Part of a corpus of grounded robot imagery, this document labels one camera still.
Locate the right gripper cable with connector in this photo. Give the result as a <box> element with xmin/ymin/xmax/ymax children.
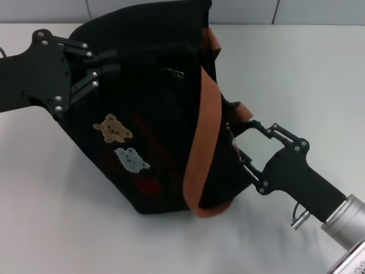
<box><xmin>290</xmin><ymin>202</ymin><xmax>314</xmax><ymax>229</ymax></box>

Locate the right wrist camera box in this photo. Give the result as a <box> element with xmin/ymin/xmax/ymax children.
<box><xmin>327</xmin><ymin>238</ymin><xmax>365</xmax><ymax>274</ymax></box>

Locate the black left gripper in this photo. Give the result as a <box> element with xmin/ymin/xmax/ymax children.
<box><xmin>0</xmin><ymin>28</ymin><xmax>121</xmax><ymax>120</ymax></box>

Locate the large silver zipper pull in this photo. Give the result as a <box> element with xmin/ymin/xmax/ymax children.
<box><xmin>164</xmin><ymin>67</ymin><xmax>185</xmax><ymax>80</ymax></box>

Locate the black food bag orange strap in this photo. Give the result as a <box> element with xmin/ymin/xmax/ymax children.
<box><xmin>52</xmin><ymin>0</ymin><xmax>254</xmax><ymax>220</ymax></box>

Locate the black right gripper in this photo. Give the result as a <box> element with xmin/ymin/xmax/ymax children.
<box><xmin>238</xmin><ymin>119</ymin><xmax>347</xmax><ymax>223</ymax></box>

